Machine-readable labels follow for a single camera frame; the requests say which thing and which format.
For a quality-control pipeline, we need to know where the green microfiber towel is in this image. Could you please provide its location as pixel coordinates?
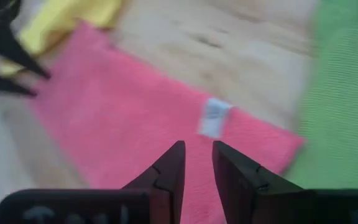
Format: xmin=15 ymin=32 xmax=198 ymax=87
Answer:
xmin=283 ymin=0 xmax=358 ymax=190

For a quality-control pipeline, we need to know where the pink microfiber towel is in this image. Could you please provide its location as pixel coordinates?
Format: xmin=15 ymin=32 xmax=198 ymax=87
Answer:
xmin=29 ymin=21 xmax=306 ymax=224

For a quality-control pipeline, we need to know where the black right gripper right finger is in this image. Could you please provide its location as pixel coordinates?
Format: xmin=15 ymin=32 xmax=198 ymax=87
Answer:
xmin=212 ymin=140 xmax=358 ymax=224

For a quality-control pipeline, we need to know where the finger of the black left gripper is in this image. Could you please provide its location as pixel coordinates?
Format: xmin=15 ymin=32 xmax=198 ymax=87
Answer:
xmin=0 ymin=12 xmax=52 ymax=80
xmin=0 ymin=67 xmax=39 ymax=97

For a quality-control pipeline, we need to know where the yellow microfiber towel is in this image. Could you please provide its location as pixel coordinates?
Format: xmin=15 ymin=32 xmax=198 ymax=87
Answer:
xmin=0 ymin=0 xmax=127 ymax=78

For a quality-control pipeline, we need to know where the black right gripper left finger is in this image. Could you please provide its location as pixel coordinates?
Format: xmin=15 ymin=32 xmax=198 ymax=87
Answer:
xmin=0 ymin=140 xmax=186 ymax=224

